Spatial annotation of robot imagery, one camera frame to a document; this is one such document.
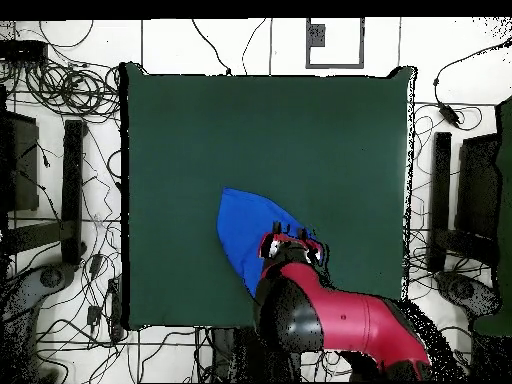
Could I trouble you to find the blue shirt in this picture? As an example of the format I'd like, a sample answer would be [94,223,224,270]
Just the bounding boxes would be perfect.
[216,186,322,299]

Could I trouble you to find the dark green table cloth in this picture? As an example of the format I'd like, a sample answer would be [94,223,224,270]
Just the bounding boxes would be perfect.
[118,61,418,332]

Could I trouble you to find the long black stand bar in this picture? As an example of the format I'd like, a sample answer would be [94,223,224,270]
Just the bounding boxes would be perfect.
[426,131,452,274]
[60,119,88,267]

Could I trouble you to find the grey stand foot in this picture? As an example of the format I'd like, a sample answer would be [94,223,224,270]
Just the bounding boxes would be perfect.
[434,269,504,321]
[0,261,78,383]

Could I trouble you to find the black power strip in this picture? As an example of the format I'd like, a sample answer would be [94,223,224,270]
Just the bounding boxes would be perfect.
[107,275,125,342]

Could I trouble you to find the black cabinet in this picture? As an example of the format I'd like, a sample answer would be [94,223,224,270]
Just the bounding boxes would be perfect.
[0,109,41,213]
[453,133,502,241]

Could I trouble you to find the black power adapter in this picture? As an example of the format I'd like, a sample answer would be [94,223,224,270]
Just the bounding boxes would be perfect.
[436,101,461,128]

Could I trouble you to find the black electronics box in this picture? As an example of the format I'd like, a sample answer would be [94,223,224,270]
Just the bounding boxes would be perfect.
[0,39,49,64]

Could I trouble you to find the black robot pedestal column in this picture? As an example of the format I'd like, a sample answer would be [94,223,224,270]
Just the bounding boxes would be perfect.
[210,327,263,383]

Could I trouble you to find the black cable with plug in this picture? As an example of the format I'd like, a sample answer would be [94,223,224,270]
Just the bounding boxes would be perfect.
[190,17,233,77]

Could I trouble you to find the thin black cable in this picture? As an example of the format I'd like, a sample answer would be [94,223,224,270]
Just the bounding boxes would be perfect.
[240,17,268,76]

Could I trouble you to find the grey square floor frame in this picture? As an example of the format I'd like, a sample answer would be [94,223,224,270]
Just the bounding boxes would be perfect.
[305,17,366,70]

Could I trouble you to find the black adapter cable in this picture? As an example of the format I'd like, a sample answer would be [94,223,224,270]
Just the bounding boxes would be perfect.
[432,39,512,107]

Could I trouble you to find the coiled black cable bundle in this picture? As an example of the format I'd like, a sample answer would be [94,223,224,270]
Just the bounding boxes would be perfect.
[24,59,121,123]

